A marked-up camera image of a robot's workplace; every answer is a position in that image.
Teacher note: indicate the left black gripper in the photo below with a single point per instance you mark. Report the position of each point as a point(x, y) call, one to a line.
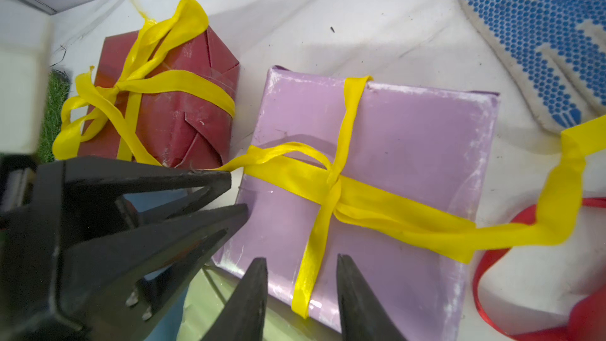
point(117, 287)

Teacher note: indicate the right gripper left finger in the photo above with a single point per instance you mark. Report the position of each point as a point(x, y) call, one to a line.
point(243, 316)

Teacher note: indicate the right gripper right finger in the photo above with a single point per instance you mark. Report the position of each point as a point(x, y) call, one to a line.
point(362, 317)

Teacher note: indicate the green gift box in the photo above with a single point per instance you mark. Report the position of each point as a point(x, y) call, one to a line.
point(212, 287)

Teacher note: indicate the yellow ribbon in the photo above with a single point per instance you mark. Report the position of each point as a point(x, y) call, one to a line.
point(302, 170)
point(85, 115)

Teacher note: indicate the purple gift box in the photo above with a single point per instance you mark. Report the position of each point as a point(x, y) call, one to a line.
point(424, 144)

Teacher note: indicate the yellow ribbon on red box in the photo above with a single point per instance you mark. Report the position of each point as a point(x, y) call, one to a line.
point(85, 115)

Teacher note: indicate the red gift box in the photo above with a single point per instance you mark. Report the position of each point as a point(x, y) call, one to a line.
point(178, 129)

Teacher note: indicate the green artificial grass mat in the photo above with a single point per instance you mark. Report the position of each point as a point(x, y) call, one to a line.
point(57, 93)

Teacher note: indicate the blue dotted work glove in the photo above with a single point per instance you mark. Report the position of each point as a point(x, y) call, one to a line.
point(553, 49)

